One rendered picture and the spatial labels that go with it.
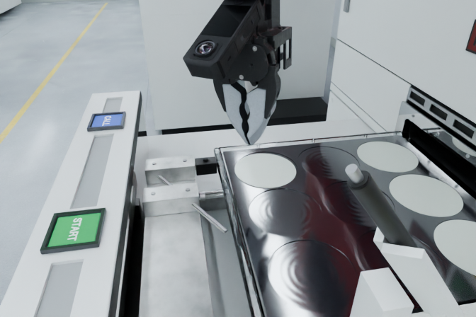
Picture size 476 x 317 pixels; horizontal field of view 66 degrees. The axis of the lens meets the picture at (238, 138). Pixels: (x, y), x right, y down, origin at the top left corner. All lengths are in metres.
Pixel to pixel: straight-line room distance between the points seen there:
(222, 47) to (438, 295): 0.28
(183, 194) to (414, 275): 0.37
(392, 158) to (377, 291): 0.45
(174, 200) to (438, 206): 0.38
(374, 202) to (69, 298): 0.29
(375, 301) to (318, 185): 0.35
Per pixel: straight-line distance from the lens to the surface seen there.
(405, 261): 0.22
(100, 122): 0.65
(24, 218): 2.14
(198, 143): 0.84
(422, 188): 0.63
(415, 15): 0.81
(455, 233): 0.56
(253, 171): 0.60
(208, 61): 0.38
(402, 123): 0.82
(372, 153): 0.69
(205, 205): 0.64
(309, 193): 0.56
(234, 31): 0.40
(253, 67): 0.45
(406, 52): 0.82
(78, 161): 0.56
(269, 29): 0.48
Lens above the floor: 1.24
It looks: 30 degrees down
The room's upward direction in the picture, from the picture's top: straight up
